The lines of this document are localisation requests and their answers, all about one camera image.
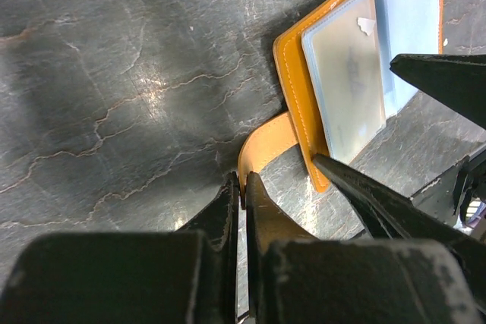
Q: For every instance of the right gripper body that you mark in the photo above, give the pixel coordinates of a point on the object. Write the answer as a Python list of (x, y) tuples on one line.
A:
[(457, 196)]

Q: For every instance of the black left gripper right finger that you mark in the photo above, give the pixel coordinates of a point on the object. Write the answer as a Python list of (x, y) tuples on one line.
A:
[(294, 277)]

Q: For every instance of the white paper scrap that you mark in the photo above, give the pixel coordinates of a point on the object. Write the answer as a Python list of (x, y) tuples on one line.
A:
[(366, 25)]

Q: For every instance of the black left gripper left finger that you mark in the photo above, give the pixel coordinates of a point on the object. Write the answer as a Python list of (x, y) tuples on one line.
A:
[(183, 276)]

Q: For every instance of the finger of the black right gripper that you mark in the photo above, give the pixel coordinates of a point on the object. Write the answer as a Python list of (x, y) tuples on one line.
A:
[(400, 218), (457, 81)]

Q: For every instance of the yellow leather card holder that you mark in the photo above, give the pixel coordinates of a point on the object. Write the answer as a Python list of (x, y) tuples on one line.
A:
[(403, 26)]

